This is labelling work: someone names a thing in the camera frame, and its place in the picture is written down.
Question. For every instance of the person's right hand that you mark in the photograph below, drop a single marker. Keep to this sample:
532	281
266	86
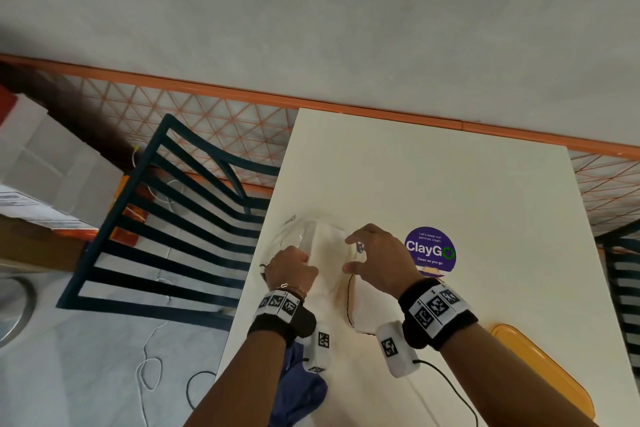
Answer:
390	266

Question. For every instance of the person's left hand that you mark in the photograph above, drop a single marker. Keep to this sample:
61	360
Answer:
292	269

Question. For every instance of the clear cat print tissue wrapper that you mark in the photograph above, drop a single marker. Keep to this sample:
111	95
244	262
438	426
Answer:
290	236

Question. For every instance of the orange ribbed plastic box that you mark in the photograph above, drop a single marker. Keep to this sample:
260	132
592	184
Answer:
350	291

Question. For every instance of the blue cloth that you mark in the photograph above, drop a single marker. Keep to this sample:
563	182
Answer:
300	391

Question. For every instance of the orange plastic lid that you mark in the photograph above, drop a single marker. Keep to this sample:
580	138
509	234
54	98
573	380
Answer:
545	366

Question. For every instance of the person's left forearm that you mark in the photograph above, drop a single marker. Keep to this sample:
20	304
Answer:
235	381

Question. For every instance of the person's right forearm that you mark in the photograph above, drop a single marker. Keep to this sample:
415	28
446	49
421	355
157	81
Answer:
510	381

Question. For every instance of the brown cardboard box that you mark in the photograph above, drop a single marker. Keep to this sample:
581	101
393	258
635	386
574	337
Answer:
35	246

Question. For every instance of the purple round sticker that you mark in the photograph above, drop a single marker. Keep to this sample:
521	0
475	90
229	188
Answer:
430	249

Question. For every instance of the black right wristband with markers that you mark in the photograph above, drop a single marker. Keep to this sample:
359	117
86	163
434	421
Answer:
437	314

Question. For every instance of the dark green slatted chair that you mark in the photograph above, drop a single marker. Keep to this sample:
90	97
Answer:
115	246
625	281

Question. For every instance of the orange mesh fence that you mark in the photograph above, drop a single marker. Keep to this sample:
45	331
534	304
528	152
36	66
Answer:
150	81

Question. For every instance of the round metal base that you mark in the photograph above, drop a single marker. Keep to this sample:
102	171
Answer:
15	311

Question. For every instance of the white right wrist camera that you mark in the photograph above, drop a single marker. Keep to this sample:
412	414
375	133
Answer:
395	349

